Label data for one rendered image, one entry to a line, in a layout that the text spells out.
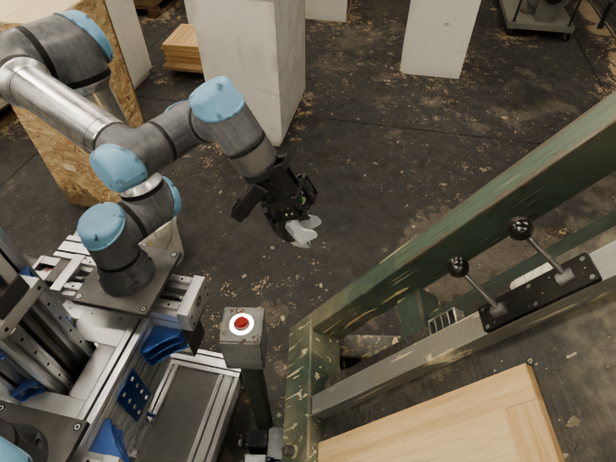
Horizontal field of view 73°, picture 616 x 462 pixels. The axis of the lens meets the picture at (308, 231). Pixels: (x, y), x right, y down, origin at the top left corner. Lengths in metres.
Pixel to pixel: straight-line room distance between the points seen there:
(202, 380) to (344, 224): 1.36
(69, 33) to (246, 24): 2.04
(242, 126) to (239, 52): 2.41
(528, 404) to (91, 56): 1.03
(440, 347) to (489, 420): 0.15
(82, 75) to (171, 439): 1.40
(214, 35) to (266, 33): 0.36
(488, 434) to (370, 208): 2.23
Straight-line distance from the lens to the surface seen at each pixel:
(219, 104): 0.65
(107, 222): 1.11
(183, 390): 1.99
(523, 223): 0.69
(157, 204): 1.15
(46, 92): 0.86
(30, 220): 3.33
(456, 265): 0.73
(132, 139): 0.70
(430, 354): 0.88
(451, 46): 4.44
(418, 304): 1.05
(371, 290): 1.07
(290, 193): 0.72
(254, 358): 1.29
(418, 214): 2.91
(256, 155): 0.68
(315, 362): 1.20
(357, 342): 1.36
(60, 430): 1.13
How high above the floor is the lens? 1.99
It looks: 47 degrees down
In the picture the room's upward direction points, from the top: straight up
